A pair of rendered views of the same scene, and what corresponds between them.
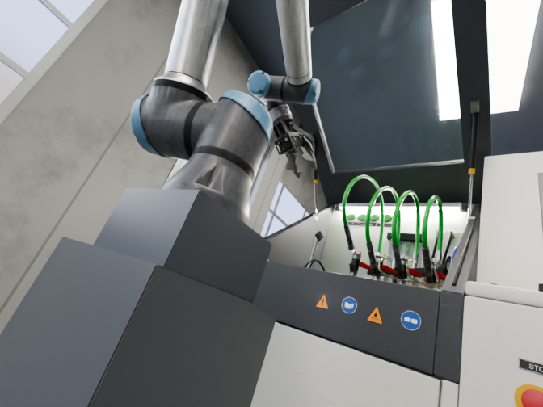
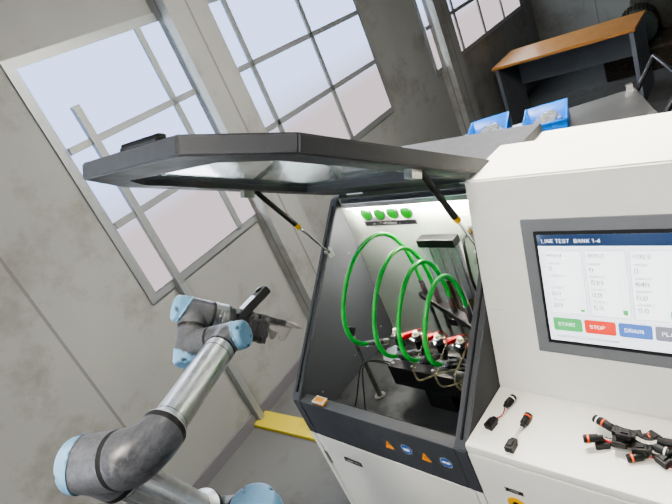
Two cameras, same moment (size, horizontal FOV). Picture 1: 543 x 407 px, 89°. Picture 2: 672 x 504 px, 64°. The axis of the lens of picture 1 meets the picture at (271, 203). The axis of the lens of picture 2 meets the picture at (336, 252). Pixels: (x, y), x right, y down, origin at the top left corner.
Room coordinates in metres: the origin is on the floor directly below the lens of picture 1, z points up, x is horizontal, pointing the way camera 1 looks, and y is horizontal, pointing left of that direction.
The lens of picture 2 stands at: (-0.52, -0.43, 2.05)
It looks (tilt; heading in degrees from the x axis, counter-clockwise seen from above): 23 degrees down; 6
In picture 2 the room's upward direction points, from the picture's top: 24 degrees counter-clockwise
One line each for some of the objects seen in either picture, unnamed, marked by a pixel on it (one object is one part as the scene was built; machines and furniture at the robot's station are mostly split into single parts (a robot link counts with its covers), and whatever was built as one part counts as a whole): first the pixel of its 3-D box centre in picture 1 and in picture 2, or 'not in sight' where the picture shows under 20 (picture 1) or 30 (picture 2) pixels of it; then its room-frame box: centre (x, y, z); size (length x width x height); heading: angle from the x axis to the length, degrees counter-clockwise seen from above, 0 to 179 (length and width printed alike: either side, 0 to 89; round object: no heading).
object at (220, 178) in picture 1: (213, 190); not in sight; (0.44, 0.10, 0.95); 0.15 x 0.15 x 0.10
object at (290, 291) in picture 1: (309, 299); (379, 434); (0.79, -0.19, 0.87); 0.62 x 0.04 x 0.16; 45
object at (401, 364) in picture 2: not in sight; (444, 381); (0.87, -0.44, 0.91); 0.34 x 0.10 x 0.15; 45
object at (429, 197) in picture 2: (392, 206); (403, 200); (1.15, -0.54, 1.43); 0.54 x 0.03 x 0.02; 45
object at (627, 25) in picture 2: not in sight; (573, 74); (5.63, -3.11, 0.39); 1.46 x 0.76 x 0.78; 51
